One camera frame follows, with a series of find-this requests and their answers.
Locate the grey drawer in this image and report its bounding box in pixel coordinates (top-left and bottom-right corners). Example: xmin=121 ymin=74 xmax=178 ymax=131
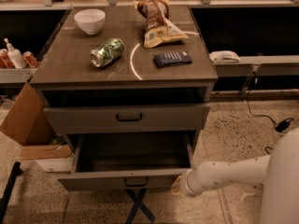
xmin=58 ymin=131 xmax=193 ymax=191
xmin=44 ymin=104 xmax=209 ymax=134

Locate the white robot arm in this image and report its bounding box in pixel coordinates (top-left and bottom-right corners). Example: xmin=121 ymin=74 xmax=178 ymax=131
xmin=171 ymin=128 xmax=299 ymax=224

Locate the grey top drawer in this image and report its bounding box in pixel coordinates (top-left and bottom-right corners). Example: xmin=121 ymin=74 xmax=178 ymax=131
xmin=44 ymin=104 xmax=209 ymax=134

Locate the grey drawer cabinet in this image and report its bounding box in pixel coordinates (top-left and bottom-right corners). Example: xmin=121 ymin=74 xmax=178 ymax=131
xmin=30 ymin=6 xmax=217 ymax=190

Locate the blue tape cross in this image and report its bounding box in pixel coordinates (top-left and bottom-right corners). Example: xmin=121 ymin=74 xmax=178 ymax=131
xmin=125 ymin=189 xmax=156 ymax=224

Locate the white flat box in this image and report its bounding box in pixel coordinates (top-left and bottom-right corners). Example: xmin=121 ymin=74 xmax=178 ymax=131
xmin=36 ymin=156 xmax=73 ymax=173

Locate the black power adapter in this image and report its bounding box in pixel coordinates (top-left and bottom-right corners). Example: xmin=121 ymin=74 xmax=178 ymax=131
xmin=275 ymin=118 xmax=293 ymax=133

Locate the dark blue snack bar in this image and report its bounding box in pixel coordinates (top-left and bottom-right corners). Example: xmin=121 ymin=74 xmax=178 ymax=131
xmin=153 ymin=51 xmax=192 ymax=67

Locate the folded white cloth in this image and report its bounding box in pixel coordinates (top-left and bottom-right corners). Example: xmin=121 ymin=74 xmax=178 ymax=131
xmin=209 ymin=50 xmax=240 ymax=63

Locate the green crushed soda can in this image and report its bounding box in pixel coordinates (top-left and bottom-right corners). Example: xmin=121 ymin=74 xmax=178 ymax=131
xmin=90 ymin=38 xmax=124 ymax=68

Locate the brown chip bag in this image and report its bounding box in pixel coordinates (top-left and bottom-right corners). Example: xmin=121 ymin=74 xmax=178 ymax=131
xmin=135 ymin=0 xmax=189 ymax=49

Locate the brown cardboard box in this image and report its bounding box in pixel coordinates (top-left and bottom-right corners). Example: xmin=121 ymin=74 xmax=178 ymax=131
xmin=0 ymin=83 xmax=72 ymax=160

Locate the black pole left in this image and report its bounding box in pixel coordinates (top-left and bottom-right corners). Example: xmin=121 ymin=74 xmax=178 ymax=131
xmin=0 ymin=161 xmax=22 ymax=224

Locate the white ceramic bowl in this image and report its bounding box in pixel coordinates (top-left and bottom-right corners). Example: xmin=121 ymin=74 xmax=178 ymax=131
xmin=74 ymin=8 xmax=106 ymax=35

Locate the red soda can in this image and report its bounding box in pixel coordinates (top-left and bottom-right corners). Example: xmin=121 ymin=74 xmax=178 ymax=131
xmin=22 ymin=51 xmax=39 ymax=68
xmin=0 ymin=49 xmax=14 ymax=68

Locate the white pump bottle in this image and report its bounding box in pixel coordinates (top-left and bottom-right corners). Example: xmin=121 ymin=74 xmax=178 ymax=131
xmin=4 ymin=38 xmax=26 ymax=69

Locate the red soda can left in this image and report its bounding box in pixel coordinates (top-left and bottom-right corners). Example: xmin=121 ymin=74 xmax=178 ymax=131
xmin=0 ymin=49 xmax=14 ymax=68

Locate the black cable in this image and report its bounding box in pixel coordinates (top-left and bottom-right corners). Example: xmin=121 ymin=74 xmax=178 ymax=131
xmin=244 ymin=75 xmax=281 ymax=156

